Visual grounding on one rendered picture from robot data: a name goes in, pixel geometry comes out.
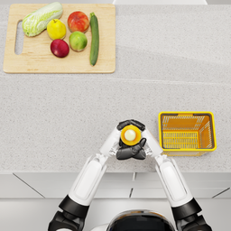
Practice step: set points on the napa cabbage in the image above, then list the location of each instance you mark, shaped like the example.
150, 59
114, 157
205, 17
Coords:
39, 19

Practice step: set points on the yellow slatted basket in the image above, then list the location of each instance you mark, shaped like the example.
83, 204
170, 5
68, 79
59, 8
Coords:
187, 136

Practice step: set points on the yellow lemon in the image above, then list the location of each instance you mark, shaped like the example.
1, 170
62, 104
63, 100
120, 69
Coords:
56, 29

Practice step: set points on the green apple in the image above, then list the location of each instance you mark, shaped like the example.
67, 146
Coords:
78, 41

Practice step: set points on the wooden cutting board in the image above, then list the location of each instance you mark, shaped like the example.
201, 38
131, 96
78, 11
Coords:
42, 61

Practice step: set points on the dark red plum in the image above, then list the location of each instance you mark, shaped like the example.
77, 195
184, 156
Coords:
59, 48

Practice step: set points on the dark round robot body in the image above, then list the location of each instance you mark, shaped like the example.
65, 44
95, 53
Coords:
140, 221

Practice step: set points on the green cucumber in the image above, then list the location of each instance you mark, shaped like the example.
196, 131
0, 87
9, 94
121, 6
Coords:
94, 39

